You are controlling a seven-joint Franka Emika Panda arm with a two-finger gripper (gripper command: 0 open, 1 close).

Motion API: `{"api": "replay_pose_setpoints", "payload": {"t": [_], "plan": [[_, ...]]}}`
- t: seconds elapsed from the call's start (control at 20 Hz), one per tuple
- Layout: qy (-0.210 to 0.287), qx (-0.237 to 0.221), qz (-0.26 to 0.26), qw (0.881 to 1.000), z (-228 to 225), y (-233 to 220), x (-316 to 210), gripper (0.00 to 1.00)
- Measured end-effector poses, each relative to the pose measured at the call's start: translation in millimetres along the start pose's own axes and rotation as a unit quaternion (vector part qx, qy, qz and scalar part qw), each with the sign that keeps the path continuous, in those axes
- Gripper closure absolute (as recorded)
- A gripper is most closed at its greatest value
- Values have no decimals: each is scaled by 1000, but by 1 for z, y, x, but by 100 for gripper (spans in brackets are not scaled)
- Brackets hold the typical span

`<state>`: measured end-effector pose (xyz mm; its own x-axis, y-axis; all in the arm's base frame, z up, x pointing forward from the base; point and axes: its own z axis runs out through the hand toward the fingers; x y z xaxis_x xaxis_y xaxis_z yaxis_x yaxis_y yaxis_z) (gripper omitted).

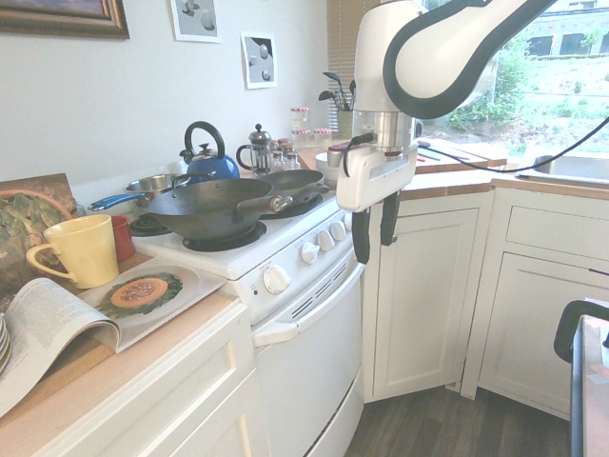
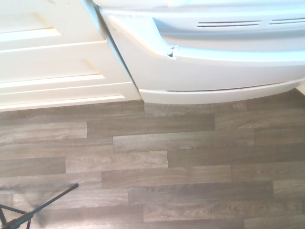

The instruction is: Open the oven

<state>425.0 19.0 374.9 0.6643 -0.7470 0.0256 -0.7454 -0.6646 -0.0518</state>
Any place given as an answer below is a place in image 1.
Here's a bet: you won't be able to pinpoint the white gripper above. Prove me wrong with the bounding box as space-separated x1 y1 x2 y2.
336 141 419 266

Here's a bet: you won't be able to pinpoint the white oven door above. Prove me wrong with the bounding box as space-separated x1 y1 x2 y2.
251 260 366 457

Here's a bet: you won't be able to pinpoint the open food magazine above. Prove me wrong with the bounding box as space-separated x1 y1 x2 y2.
0 256 228 420

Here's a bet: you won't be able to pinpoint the white bowl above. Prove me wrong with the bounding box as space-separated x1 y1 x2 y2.
315 150 344 187

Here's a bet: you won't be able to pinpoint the white corner cabinet door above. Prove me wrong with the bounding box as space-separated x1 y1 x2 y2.
362 189 495 405

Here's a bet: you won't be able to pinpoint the small black frying pan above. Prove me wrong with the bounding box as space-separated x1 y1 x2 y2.
258 169 331 205

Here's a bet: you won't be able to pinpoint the white electric stove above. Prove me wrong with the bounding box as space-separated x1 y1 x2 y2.
70 164 366 457

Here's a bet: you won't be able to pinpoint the spice shaker jars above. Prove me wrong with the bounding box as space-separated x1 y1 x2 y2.
268 137 302 173

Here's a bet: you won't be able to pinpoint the utensil crock with utensils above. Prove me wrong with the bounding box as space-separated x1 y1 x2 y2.
318 71 358 141

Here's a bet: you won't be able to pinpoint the tall jar checkered lid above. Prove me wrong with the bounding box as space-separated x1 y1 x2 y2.
290 106 311 148

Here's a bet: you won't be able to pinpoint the glass french press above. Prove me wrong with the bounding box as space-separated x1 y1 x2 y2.
236 123 272 175

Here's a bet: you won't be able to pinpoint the large black wok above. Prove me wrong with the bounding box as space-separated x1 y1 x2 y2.
147 173 294 243

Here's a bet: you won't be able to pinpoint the wooden window blind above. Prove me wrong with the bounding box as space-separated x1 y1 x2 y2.
325 0 382 139

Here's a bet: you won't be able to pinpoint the white sink cabinet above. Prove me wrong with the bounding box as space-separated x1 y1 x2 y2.
460 178 609 423

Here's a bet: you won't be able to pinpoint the stainless steel sink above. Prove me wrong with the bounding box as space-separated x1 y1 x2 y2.
516 154 609 186

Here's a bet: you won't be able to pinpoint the small grey still-life print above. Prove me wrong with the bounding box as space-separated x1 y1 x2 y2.
239 30 279 90

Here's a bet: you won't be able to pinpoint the black framed cart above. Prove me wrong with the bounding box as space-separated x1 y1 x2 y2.
553 297 609 457

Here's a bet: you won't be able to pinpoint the red mug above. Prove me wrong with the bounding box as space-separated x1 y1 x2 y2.
110 215 135 264

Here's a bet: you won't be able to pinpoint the large grey still-life print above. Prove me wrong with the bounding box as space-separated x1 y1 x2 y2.
169 0 224 45

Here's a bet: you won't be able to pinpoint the white drawer cabinet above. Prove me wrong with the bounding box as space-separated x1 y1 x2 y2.
28 299 270 457

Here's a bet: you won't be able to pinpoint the yellow ceramic mug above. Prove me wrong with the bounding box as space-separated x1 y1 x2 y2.
26 213 120 290

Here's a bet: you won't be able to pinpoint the upright cookbook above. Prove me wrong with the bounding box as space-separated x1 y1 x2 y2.
0 172 80 310

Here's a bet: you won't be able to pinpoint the gold framed painting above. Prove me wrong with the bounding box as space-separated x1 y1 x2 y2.
0 0 131 40

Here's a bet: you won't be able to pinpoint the stack of white plates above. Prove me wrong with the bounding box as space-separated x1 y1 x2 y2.
0 311 12 375

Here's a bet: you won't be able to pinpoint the blue kettle black handle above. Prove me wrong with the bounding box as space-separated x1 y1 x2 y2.
179 120 242 186

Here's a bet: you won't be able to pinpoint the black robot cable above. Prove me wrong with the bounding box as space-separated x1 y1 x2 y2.
342 113 609 178

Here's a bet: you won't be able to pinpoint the steel saucepan blue handle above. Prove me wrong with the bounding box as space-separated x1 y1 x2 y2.
87 173 185 212

